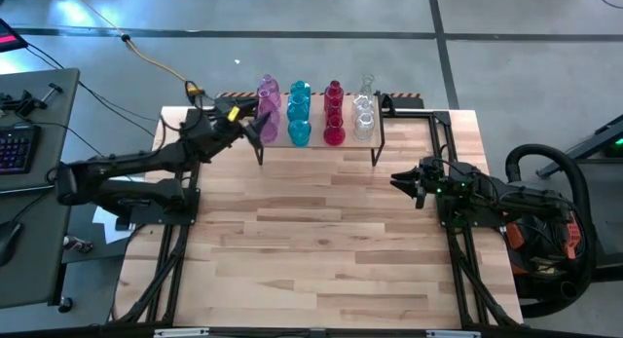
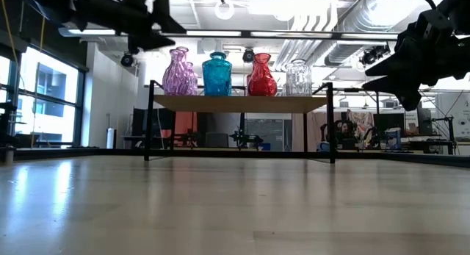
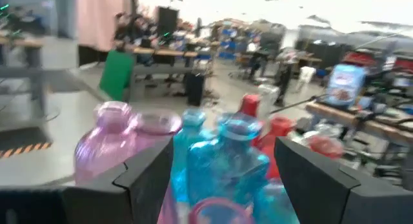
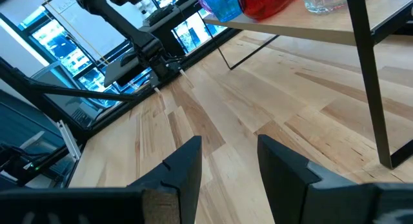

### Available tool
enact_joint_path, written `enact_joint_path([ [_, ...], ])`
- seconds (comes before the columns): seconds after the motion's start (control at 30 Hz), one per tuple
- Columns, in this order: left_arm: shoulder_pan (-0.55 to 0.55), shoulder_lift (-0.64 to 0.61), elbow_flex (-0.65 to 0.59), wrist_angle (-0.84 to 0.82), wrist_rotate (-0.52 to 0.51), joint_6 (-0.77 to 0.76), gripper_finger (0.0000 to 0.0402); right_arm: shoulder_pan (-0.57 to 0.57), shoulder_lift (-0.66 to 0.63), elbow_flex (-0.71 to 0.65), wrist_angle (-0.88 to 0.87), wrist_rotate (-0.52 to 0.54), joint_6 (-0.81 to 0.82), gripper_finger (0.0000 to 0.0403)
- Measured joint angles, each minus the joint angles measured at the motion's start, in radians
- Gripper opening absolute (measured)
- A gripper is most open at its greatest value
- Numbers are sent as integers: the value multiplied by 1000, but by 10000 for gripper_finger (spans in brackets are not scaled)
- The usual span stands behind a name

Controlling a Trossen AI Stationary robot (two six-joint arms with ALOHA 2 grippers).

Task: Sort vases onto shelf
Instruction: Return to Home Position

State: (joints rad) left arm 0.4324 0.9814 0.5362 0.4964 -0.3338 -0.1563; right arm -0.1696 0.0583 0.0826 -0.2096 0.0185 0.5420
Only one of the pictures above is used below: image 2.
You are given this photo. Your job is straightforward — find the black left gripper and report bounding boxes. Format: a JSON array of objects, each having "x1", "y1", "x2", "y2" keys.
[{"x1": 73, "y1": 0, "x2": 187, "y2": 55}]

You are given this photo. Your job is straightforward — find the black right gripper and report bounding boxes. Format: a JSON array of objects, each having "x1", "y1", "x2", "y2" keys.
[{"x1": 361, "y1": 8, "x2": 470, "y2": 96}]

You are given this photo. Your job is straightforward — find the purple bulbous glass vase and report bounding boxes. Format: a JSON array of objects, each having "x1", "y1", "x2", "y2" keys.
[{"x1": 162, "y1": 47, "x2": 192, "y2": 96}]

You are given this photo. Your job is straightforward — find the purple ribbed jar vase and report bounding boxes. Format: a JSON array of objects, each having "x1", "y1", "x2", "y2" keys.
[{"x1": 189, "y1": 62, "x2": 200, "y2": 96}]

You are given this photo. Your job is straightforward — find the teal round glass vase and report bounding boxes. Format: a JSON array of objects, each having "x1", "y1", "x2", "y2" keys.
[{"x1": 201, "y1": 51, "x2": 233, "y2": 97}]

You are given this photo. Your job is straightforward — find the small clear glass vase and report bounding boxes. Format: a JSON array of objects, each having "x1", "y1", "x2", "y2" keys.
[{"x1": 285, "y1": 58, "x2": 313, "y2": 97}]

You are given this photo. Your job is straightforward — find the wooden shelf with black frame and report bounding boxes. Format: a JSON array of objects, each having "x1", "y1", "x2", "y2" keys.
[{"x1": 144, "y1": 80, "x2": 336, "y2": 164}]

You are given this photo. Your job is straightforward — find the red bulbous glass vase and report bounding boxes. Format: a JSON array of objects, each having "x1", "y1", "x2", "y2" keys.
[{"x1": 247, "y1": 52, "x2": 278, "y2": 97}]

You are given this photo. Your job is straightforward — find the floral cloth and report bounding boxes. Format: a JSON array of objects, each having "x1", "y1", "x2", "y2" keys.
[{"x1": 347, "y1": 109, "x2": 375, "y2": 146}]

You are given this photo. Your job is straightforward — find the blue and white box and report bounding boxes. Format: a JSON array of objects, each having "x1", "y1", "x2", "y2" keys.
[{"x1": 385, "y1": 127, "x2": 402, "y2": 151}]

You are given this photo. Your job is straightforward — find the white round ceiling lamp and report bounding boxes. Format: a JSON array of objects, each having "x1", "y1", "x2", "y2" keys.
[{"x1": 214, "y1": 0, "x2": 236, "y2": 21}]

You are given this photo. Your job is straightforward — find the person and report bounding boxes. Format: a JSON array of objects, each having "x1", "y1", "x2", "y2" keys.
[{"x1": 319, "y1": 119, "x2": 361, "y2": 150}]

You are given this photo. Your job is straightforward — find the black framed background table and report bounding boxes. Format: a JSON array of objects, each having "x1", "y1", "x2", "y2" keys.
[{"x1": 334, "y1": 86, "x2": 458, "y2": 155}]

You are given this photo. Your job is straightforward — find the white printed panel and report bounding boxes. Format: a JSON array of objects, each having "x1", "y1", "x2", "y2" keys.
[{"x1": 435, "y1": 91, "x2": 470, "y2": 139}]

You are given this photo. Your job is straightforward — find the orange partition panel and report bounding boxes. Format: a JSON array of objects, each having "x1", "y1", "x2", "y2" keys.
[{"x1": 171, "y1": 111, "x2": 198, "y2": 137}]

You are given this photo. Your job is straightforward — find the linear ceiling light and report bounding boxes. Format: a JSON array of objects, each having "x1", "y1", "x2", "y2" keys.
[{"x1": 58, "y1": 26, "x2": 401, "y2": 42}]

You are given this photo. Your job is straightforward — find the white cylinder canister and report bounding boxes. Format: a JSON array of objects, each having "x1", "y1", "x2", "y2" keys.
[{"x1": 106, "y1": 127, "x2": 117, "y2": 150}]

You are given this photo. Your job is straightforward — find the grey box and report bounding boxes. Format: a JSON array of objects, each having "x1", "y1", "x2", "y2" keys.
[{"x1": 204, "y1": 132, "x2": 230, "y2": 148}]

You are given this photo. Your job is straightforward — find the large window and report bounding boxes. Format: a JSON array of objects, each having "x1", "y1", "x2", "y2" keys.
[{"x1": 0, "y1": 45, "x2": 87, "y2": 149}]

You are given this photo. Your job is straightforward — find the black side rack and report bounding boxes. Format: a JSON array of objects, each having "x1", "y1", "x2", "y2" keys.
[{"x1": 0, "y1": 80, "x2": 19, "y2": 149}]

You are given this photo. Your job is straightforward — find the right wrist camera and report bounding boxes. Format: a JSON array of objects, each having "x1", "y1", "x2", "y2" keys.
[{"x1": 396, "y1": 90, "x2": 423, "y2": 112}]

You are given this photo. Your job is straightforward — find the silver air duct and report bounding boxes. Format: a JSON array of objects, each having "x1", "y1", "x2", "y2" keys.
[{"x1": 326, "y1": 0, "x2": 416, "y2": 65}]

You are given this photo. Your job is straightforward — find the black aluminium table frame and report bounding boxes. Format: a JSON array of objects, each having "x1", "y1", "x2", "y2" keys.
[{"x1": 0, "y1": 146, "x2": 470, "y2": 168}]

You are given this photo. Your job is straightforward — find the short grey post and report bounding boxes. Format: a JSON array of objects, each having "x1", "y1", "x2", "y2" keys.
[{"x1": 2, "y1": 146, "x2": 16, "y2": 166}]

